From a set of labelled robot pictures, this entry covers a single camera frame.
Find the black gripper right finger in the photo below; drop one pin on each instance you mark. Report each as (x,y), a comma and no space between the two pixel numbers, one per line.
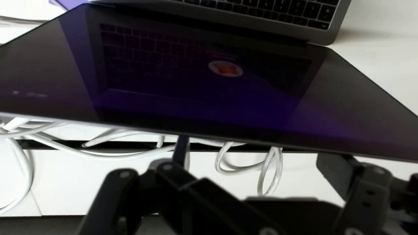
(373,196)

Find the silver laptop with black keys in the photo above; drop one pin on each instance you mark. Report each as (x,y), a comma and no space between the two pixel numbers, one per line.
(173,86)

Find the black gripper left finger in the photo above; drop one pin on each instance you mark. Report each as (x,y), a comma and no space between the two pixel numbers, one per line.
(130,200)

